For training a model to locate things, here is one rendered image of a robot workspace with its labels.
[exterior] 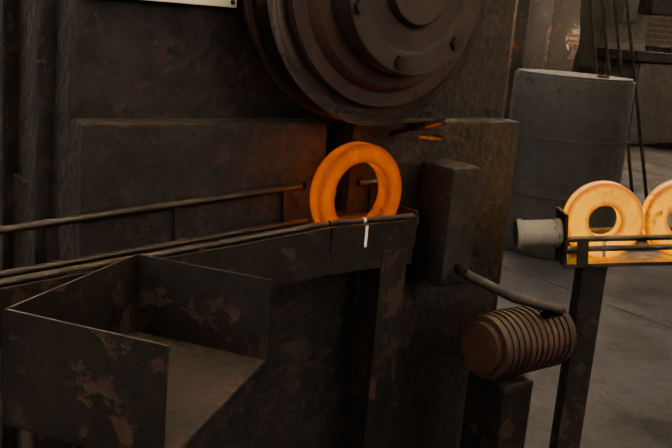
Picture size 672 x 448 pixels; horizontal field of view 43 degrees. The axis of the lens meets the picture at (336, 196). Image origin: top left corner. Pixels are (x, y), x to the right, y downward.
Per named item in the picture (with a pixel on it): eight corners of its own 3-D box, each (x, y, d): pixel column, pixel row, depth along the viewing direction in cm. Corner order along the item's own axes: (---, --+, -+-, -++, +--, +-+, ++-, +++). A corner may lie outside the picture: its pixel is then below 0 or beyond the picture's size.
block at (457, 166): (405, 273, 174) (417, 157, 169) (434, 269, 178) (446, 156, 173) (440, 289, 165) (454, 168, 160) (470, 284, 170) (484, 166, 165)
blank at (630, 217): (562, 181, 170) (567, 184, 167) (640, 179, 170) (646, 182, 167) (560, 256, 174) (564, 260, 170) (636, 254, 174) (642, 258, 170)
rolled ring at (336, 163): (406, 143, 155) (395, 140, 158) (324, 145, 144) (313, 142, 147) (397, 241, 159) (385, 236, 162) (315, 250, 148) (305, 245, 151)
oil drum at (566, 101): (468, 236, 443) (488, 63, 425) (544, 227, 478) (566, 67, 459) (557, 268, 396) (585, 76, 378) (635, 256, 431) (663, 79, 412)
